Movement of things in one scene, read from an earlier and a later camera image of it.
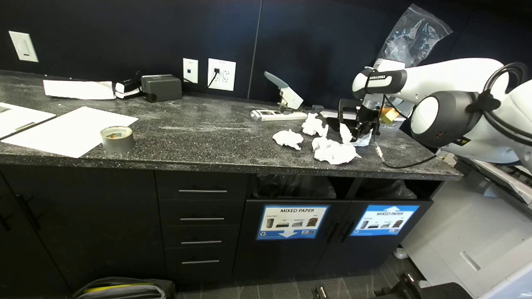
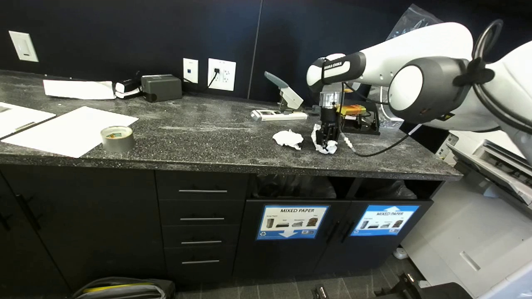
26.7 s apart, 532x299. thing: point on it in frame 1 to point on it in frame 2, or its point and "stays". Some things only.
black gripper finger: [356, 130] to [322, 135]
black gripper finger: [376, 128] to [332, 131]
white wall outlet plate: [221, 75] stays
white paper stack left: [15, 118] stays
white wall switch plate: [189, 70] stays
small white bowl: [116, 138] stays
